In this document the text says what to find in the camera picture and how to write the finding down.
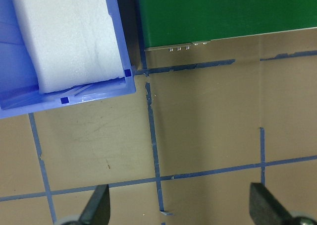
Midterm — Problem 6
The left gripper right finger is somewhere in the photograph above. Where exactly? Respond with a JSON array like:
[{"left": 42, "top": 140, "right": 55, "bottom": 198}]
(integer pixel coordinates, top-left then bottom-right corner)
[{"left": 249, "top": 182, "right": 293, "bottom": 225}]

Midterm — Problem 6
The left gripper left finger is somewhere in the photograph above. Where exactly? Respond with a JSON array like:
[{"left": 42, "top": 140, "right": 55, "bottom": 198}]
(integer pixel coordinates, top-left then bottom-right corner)
[{"left": 78, "top": 184, "right": 110, "bottom": 225}]

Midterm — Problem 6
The blue bin left side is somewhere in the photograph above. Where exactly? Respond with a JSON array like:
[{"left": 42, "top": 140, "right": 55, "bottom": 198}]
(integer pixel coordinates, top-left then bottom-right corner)
[{"left": 0, "top": 0, "right": 136, "bottom": 118}]

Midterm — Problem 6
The white foam pad left bin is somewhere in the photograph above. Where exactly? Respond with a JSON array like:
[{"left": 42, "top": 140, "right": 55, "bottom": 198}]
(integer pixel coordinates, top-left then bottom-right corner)
[{"left": 13, "top": 0, "right": 124, "bottom": 93}]

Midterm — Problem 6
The green conveyor belt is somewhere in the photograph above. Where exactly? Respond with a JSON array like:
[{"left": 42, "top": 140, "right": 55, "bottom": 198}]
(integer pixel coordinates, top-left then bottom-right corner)
[{"left": 136, "top": 0, "right": 317, "bottom": 51}]

